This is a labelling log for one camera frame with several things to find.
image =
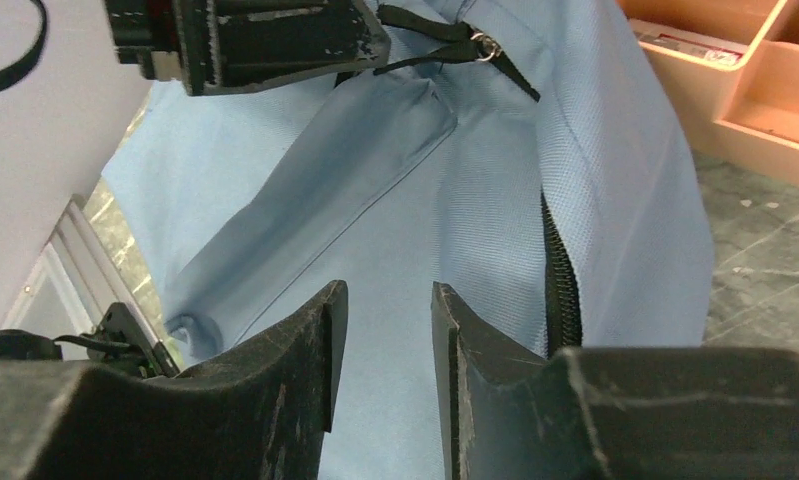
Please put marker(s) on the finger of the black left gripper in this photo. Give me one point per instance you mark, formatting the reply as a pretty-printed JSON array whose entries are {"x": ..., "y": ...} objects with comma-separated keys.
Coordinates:
[{"x": 218, "y": 47}]

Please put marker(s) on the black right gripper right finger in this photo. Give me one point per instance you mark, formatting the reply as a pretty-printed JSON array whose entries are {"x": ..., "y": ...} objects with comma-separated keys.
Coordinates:
[{"x": 609, "y": 413}]

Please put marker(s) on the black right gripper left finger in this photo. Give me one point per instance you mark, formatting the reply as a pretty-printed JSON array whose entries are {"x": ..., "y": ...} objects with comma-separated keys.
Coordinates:
[{"x": 257, "y": 411}]

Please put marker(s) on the blue student backpack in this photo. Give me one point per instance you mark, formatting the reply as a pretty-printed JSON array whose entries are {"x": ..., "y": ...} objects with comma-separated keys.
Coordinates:
[{"x": 244, "y": 206}]

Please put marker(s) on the orange plastic file organizer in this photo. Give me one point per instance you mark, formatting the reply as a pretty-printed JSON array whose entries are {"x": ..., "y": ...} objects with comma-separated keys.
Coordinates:
[{"x": 740, "y": 105}]

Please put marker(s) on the aluminium frame rail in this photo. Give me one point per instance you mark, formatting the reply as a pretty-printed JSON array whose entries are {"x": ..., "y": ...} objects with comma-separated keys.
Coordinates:
[{"x": 76, "y": 298}]

